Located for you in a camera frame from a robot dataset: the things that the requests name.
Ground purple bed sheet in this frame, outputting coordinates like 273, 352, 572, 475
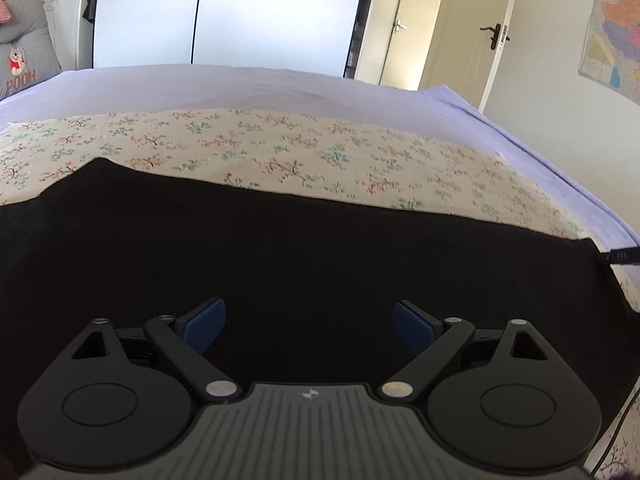
0, 62, 640, 262

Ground white and blue wardrobe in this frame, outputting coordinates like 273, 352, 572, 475
80, 0, 372, 79

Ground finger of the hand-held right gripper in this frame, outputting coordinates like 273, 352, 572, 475
602, 246, 640, 266

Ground closed white door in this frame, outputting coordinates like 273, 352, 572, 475
378, 0, 425, 90

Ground black door handle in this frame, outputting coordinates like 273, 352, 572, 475
479, 22, 511, 51

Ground black cable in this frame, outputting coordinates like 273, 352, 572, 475
589, 392, 640, 476

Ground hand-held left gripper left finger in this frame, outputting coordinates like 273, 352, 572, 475
70, 296, 241, 404

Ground grey bear print cushion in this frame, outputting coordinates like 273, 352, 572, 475
0, 0, 63, 101

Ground dark narrow shelf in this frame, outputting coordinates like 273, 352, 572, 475
344, 0, 384, 80

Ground open beige door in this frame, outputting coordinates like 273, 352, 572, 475
419, 0, 522, 114

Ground black pants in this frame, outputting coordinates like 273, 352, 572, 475
0, 157, 637, 477

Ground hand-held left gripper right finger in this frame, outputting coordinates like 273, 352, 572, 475
378, 299, 554, 404

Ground colourful wall map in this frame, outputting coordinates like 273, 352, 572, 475
578, 0, 640, 104

